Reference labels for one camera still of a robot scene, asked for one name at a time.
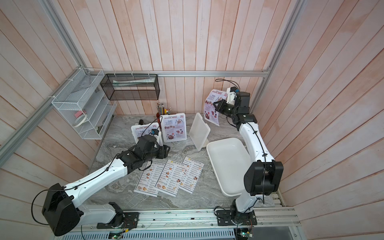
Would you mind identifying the dim sum inn menu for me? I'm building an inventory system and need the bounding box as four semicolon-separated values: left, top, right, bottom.
155;159;188;197
134;161;165;197
180;157;205;194

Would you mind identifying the special menu sheet top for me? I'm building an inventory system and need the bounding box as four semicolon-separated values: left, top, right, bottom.
131;123;159;143

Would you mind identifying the white menu holder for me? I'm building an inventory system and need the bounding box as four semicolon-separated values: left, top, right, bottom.
131;123;163;146
189;113;211;151
158;112;188;144

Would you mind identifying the Dim Sum Inn menu front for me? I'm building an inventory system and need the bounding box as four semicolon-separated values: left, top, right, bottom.
180;157;205;194

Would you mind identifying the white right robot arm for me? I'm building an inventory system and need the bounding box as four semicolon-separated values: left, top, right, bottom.
213;87;284;214

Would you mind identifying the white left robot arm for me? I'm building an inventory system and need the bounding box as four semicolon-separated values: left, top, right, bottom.
42;135;171;237

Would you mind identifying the red metal pen cup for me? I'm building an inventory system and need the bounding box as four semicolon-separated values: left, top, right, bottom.
156;113;161;126

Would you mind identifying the white plastic tray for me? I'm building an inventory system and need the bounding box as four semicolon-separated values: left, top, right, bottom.
207;138;252;197

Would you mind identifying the pencils and pens bundle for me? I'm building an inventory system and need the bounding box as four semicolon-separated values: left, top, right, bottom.
157;103;171;116

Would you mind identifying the white tape roll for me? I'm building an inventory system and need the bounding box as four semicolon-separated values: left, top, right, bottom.
73;114;88;128

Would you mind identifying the black mesh basket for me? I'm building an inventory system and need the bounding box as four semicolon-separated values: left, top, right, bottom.
101;73;160;101

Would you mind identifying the pink tape roll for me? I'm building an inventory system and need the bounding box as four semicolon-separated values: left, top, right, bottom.
74;111;86;118

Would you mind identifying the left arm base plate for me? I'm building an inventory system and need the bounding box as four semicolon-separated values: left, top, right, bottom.
97;212;140;230

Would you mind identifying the white wire mesh shelf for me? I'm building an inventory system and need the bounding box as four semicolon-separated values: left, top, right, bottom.
52;68;117;140

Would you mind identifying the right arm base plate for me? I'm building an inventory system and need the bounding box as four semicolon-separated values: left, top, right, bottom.
214;210;258;227

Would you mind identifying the aluminium front rail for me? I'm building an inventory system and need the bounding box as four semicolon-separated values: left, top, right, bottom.
60;207;306;240

